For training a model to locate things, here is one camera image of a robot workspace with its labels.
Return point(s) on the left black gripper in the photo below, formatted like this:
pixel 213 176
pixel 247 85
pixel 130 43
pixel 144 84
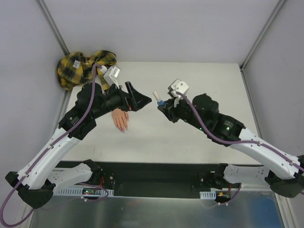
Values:
pixel 128 95

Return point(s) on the left white cable duct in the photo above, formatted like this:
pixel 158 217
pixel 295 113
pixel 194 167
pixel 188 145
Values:
pixel 88 191

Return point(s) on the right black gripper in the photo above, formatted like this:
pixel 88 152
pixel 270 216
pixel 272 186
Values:
pixel 167 109

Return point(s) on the right white cable duct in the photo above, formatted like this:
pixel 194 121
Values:
pixel 214 194

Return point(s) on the white nail polish cap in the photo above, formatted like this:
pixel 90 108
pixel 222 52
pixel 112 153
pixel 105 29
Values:
pixel 157 96

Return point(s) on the mannequin hand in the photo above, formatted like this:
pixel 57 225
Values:
pixel 120 119

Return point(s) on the yellow plaid shirt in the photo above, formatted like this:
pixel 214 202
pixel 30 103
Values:
pixel 76 69

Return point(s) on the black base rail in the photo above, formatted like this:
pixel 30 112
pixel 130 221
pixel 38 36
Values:
pixel 171 180

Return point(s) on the blue nail polish bottle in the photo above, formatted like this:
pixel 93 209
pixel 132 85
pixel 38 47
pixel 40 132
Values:
pixel 161 103

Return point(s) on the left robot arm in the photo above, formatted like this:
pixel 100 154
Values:
pixel 36 183

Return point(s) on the left aluminium frame post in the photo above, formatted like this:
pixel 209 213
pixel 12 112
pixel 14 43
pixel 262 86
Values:
pixel 52 25

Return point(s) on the right aluminium frame post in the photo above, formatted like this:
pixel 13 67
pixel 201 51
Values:
pixel 263 32

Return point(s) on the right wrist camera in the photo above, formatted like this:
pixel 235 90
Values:
pixel 177 90

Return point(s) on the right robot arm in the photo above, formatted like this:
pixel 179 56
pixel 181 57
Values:
pixel 281 172

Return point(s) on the aluminium frame post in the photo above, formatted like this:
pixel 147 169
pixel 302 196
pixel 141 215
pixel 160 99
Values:
pixel 52 25
pixel 263 32

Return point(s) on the white cable duct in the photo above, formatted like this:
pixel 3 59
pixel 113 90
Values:
pixel 214 194
pixel 88 191

